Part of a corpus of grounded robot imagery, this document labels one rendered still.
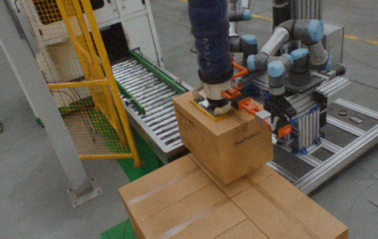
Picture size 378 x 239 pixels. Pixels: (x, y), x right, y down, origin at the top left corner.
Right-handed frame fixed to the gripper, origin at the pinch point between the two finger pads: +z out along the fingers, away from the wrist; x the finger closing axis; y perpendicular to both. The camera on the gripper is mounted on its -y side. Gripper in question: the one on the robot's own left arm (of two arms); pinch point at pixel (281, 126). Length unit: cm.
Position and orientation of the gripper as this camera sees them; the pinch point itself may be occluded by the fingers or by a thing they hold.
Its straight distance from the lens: 187.5
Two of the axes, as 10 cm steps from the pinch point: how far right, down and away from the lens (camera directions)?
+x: -8.7, 3.9, -3.1
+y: -4.6, -4.1, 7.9
